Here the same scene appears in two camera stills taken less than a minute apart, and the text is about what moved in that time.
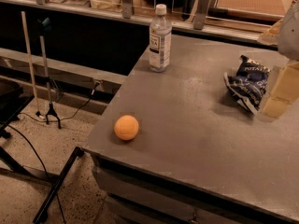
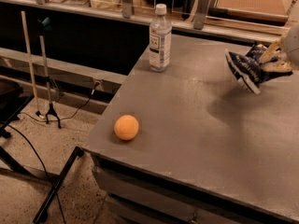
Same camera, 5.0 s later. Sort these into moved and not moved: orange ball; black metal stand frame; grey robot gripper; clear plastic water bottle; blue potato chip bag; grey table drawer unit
Moved: blue potato chip bag; grey robot gripper
Not moved: orange ball; grey table drawer unit; black metal stand frame; clear plastic water bottle
